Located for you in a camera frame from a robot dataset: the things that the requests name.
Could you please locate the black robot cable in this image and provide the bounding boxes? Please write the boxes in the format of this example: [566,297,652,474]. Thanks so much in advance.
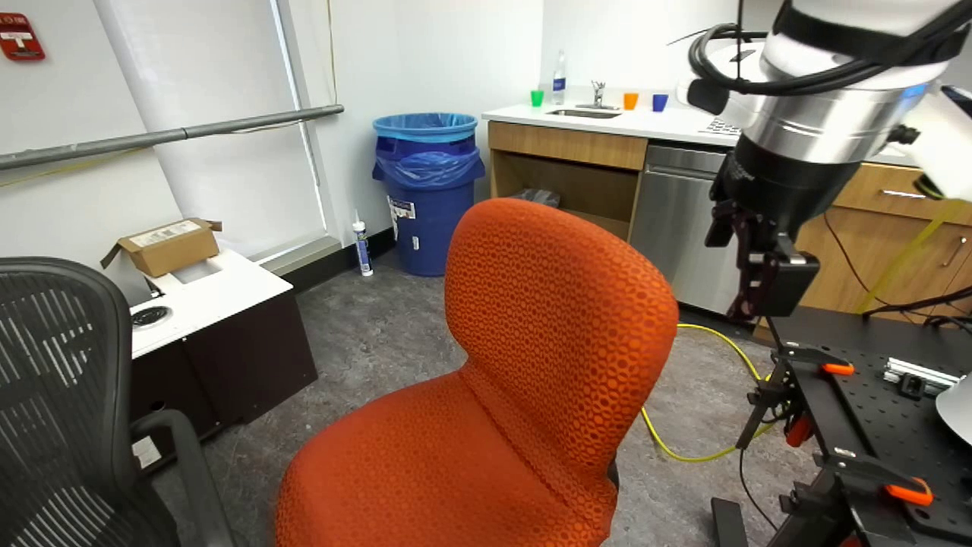
[684,0,972,114]

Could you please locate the dark cabinet with white top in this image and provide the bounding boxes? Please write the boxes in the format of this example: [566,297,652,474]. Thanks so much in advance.
[123,249,322,446]

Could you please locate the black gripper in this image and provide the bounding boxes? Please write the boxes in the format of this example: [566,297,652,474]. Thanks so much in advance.
[729,137,861,324]

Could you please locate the wooden counter with white top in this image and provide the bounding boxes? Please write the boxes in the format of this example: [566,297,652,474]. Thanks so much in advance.
[484,101,972,319]

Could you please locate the stainless steel dishwasher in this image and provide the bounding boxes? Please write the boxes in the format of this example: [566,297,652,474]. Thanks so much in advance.
[630,141,747,319]

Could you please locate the black round ring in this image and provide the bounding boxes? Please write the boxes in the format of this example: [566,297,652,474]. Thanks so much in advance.
[127,302,174,331]

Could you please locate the orange fabric chair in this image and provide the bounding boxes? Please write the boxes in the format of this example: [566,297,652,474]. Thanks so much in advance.
[270,194,684,547]

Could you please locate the silver aluminium rail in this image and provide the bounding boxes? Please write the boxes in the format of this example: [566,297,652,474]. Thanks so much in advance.
[882,352,966,400]

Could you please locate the black breadboard table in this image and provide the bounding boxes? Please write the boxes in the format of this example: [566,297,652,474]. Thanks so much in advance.
[764,307,972,547]

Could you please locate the cardboard box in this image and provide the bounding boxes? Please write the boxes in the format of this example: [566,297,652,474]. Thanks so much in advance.
[98,215,224,284]

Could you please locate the yellow cable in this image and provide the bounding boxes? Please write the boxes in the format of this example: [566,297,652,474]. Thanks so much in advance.
[639,319,776,467]

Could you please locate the white grid mat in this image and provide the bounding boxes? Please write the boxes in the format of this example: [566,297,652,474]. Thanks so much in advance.
[694,113,754,144]

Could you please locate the clear water bottle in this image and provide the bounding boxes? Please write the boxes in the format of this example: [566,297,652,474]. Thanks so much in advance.
[550,48,572,109]

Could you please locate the grey wall rail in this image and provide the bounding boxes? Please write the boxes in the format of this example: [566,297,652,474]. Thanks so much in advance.
[0,101,347,174]

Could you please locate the blue trash bin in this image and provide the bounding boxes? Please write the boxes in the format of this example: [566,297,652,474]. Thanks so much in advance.
[370,109,490,281]

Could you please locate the black mesh office chair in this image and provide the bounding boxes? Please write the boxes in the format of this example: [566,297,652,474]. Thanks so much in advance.
[0,255,244,547]

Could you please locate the black clamp orange handle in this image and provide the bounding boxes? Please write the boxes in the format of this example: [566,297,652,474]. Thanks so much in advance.
[774,453,937,547]
[735,339,858,453]

